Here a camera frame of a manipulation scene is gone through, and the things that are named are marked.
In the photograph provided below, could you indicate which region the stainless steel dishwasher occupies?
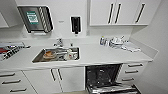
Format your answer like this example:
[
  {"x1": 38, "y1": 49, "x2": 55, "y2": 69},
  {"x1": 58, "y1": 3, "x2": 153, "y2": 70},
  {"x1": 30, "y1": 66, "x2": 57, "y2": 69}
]
[{"x1": 84, "y1": 63, "x2": 142, "y2": 94}]

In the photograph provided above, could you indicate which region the small sink soap pump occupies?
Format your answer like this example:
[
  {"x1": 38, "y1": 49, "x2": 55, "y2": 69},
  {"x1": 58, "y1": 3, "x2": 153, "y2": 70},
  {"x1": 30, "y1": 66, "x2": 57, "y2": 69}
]
[{"x1": 69, "y1": 41, "x2": 74, "y2": 48}]

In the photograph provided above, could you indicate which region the white mug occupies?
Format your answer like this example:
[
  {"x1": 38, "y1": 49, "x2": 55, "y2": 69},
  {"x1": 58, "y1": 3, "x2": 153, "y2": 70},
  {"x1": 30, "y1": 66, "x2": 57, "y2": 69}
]
[{"x1": 66, "y1": 49, "x2": 79, "y2": 61}]

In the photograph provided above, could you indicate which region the white bottle blue label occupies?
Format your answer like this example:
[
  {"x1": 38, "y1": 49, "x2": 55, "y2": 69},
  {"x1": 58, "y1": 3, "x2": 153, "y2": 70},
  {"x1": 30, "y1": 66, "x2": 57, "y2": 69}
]
[{"x1": 99, "y1": 35, "x2": 106, "y2": 47}]

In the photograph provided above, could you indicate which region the small white jar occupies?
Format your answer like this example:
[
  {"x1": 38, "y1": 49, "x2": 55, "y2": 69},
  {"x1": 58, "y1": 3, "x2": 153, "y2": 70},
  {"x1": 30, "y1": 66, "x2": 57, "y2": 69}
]
[{"x1": 104, "y1": 38, "x2": 111, "y2": 47}]

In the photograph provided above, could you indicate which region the chrome sink faucet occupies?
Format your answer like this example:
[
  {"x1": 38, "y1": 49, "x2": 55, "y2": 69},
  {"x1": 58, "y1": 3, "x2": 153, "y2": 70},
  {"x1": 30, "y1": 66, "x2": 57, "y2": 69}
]
[{"x1": 53, "y1": 37, "x2": 65, "y2": 48}]

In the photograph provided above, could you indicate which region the stack of white dishes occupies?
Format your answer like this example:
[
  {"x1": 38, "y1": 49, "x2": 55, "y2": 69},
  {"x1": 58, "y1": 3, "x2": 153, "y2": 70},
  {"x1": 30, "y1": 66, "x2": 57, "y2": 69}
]
[{"x1": 109, "y1": 35, "x2": 127, "y2": 49}]

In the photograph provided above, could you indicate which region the orange bowl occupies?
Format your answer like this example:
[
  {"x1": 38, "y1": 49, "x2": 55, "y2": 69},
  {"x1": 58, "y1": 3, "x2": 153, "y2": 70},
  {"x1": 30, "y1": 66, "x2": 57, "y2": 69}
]
[{"x1": 43, "y1": 50, "x2": 56, "y2": 61}]

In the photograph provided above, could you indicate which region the white lower double-door cabinet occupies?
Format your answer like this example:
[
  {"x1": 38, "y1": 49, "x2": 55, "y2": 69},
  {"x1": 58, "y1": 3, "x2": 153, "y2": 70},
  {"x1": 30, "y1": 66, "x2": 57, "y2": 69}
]
[{"x1": 22, "y1": 66, "x2": 86, "y2": 94}]

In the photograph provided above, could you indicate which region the stainless steel sink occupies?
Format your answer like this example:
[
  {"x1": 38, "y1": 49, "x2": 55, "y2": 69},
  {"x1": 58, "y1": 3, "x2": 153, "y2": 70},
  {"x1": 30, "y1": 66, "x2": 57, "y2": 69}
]
[{"x1": 31, "y1": 46, "x2": 81, "y2": 64}]

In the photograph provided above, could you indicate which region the white upper cabinet wide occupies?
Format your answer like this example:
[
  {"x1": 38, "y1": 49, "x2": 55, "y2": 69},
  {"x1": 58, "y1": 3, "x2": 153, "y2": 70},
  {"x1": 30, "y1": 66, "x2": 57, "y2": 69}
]
[{"x1": 88, "y1": 0, "x2": 162, "y2": 27}]

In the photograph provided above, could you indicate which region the grey paper towel dispenser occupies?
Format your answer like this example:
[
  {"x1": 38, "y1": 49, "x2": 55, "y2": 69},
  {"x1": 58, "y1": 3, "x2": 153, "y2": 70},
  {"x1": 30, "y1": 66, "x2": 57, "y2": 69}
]
[{"x1": 17, "y1": 5, "x2": 55, "y2": 34}]

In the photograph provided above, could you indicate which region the white wide drawer stack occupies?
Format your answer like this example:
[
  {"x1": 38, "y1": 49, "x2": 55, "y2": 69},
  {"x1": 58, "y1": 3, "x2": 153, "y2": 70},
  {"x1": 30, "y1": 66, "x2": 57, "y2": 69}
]
[{"x1": 0, "y1": 69, "x2": 38, "y2": 94}]

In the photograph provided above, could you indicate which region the black wall soap dispenser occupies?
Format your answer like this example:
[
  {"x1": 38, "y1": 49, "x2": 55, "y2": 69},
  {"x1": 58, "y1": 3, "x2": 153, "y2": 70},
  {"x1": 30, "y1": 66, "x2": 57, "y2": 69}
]
[{"x1": 70, "y1": 16, "x2": 81, "y2": 35}]

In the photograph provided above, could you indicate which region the wire dish rack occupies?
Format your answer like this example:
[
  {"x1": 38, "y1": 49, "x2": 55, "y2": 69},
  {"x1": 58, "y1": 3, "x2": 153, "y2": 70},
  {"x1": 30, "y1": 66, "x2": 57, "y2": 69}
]
[{"x1": 0, "y1": 41, "x2": 32, "y2": 62}]

